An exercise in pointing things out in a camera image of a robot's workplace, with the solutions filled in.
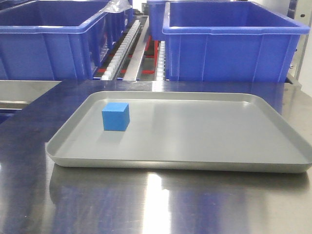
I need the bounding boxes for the blue bin front right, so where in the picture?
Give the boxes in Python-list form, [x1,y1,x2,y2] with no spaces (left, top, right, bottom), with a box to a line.
[162,1,310,82]

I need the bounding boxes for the blue cube block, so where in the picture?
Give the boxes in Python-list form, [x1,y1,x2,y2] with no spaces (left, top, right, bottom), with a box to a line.
[102,102,130,131]

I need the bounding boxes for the steel divider rail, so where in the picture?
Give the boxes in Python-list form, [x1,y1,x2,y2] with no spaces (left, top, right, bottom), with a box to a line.
[123,16,150,81]

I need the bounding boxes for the white roller rail left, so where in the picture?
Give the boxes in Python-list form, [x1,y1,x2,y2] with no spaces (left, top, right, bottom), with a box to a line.
[100,20,141,81]

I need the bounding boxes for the white roller rail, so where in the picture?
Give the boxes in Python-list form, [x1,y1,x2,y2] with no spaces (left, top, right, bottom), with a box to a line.
[155,41,165,81]
[100,20,141,81]

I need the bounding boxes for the blue bin front left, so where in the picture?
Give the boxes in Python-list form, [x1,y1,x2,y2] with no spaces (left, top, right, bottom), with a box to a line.
[0,0,126,80]

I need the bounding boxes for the blue bin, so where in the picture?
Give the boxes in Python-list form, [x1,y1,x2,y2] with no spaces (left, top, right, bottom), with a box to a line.
[162,1,310,82]
[0,0,126,80]

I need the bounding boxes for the grey metal tray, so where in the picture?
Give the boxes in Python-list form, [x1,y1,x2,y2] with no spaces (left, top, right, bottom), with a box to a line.
[45,91,312,173]

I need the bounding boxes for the white roller rail right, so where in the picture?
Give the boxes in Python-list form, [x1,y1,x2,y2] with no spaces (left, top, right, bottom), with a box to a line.
[155,41,165,81]

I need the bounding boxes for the clear plastic bag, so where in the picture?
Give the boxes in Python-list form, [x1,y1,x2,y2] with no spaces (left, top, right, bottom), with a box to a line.
[102,0,132,14]

